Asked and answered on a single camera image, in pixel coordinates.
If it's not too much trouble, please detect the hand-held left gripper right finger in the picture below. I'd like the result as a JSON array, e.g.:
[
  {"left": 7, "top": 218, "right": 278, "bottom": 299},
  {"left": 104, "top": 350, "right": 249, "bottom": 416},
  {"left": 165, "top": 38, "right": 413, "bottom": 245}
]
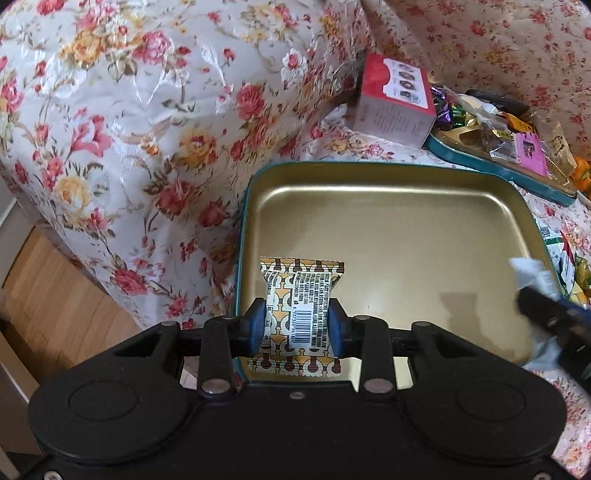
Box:
[{"left": 326, "top": 298, "right": 482, "bottom": 402}]

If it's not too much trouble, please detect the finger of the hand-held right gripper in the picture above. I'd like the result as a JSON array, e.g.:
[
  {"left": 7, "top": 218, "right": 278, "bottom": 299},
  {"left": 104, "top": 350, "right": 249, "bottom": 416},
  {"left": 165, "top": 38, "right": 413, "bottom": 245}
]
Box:
[{"left": 516, "top": 287, "right": 591, "bottom": 393}]

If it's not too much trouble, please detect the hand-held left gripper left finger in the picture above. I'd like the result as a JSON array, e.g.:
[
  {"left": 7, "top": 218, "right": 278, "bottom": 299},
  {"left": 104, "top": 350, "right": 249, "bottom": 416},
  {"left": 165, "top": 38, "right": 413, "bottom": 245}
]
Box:
[{"left": 112, "top": 298, "right": 269, "bottom": 398}]

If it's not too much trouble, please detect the white green snack packet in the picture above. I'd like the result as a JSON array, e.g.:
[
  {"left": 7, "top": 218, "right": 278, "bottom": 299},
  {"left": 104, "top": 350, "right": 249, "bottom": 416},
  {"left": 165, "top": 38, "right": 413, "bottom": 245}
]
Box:
[{"left": 508, "top": 257, "right": 566, "bottom": 372}]

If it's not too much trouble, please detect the orange brown patterned snack packet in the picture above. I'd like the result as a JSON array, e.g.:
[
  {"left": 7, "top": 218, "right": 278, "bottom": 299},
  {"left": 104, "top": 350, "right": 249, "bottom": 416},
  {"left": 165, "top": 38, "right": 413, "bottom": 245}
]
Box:
[{"left": 247, "top": 257, "right": 346, "bottom": 380}]

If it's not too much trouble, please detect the gold tin tray teal rim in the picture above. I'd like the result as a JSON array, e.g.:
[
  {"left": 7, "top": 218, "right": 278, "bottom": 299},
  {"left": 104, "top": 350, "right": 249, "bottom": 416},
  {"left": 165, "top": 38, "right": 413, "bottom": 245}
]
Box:
[{"left": 233, "top": 161, "right": 561, "bottom": 384}]

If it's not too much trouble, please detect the teal tin tray with snacks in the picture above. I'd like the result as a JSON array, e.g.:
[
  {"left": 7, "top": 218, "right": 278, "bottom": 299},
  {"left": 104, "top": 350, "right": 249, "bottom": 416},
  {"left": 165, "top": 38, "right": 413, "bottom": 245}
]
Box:
[{"left": 425, "top": 85, "right": 580, "bottom": 206}]

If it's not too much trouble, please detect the yellow green snack packet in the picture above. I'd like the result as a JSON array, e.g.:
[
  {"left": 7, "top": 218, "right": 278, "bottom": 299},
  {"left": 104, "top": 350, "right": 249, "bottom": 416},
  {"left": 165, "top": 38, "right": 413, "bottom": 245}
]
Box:
[{"left": 570, "top": 256, "right": 591, "bottom": 305}]

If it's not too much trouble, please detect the tangerine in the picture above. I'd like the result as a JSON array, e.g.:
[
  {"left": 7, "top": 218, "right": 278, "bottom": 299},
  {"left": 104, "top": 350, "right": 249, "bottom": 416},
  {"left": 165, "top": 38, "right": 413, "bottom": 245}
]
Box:
[{"left": 570, "top": 157, "right": 591, "bottom": 193}]

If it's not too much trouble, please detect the pink snack packet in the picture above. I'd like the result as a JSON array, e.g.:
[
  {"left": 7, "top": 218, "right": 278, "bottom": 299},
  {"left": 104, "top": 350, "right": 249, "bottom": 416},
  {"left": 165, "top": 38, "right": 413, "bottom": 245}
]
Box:
[{"left": 513, "top": 133, "right": 550, "bottom": 176}]

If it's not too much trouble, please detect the tan snack packet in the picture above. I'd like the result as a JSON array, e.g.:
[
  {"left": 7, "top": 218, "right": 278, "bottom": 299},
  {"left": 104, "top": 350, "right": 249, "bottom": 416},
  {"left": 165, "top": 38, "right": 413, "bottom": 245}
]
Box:
[{"left": 536, "top": 111, "right": 574, "bottom": 172}]

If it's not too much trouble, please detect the clear packet brown snack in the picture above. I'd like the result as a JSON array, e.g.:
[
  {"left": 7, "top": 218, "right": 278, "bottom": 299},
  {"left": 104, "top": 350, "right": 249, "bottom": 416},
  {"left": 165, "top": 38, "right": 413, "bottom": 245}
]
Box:
[{"left": 480, "top": 117, "right": 520, "bottom": 165}]

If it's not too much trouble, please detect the black flat object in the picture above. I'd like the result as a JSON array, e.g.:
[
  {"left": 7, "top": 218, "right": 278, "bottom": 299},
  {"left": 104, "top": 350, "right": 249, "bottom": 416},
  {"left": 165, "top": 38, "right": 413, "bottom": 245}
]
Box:
[{"left": 466, "top": 90, "right": 531, "bottom": 116}]

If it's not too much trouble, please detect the red pink snack box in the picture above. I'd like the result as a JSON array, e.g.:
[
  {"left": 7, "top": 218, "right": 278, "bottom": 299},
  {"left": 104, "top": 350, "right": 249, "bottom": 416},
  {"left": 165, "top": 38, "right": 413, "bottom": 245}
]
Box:
[{"left": 353, "top": 52, "right": 437, "bottom": 149}]

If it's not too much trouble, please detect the purple wrapped candy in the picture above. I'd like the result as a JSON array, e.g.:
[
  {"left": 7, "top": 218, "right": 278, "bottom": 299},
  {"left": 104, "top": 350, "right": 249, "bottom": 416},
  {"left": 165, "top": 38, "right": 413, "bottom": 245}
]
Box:
[{"left": 429, "top": 87, "right": 456, "bottom": 130}]

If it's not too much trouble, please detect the floral sofa cover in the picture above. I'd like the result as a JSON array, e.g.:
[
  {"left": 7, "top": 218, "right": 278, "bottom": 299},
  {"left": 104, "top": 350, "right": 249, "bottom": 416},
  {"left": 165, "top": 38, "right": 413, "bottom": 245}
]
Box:
[{"left": 0, "top": 0, "right": 591, "bottom": 467}]

